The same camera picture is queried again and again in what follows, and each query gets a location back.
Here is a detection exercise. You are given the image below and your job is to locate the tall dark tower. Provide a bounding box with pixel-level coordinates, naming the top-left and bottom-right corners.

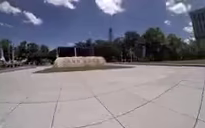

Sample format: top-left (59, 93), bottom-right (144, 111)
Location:
top-left (108, 26), bottom-right (114, 43)

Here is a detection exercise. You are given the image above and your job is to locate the pale stone monument block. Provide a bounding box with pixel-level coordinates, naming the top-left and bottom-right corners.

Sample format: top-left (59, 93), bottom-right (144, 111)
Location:
top-left (53, 55), bottom-right (108, 69)

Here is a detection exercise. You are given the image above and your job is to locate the grey building with overhang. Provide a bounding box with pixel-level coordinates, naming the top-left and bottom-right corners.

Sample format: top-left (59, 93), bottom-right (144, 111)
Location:
top-left (188, 5), bottom-right (205, 51)

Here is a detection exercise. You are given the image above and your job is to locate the row of distant trees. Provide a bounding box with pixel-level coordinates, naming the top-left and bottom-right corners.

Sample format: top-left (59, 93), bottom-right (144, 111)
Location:
top-left (0, 26), bottom-right (205, 66)

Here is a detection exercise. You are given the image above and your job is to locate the dark low wall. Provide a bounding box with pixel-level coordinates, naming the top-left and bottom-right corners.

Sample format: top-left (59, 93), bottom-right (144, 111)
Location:
top-left (57, 45), bottom-right (96, 58)

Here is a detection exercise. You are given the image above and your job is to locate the pale concrete slab plaza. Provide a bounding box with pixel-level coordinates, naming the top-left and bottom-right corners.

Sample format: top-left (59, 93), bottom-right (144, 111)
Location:
top-left (0, 63), bottom-right (205, 128)

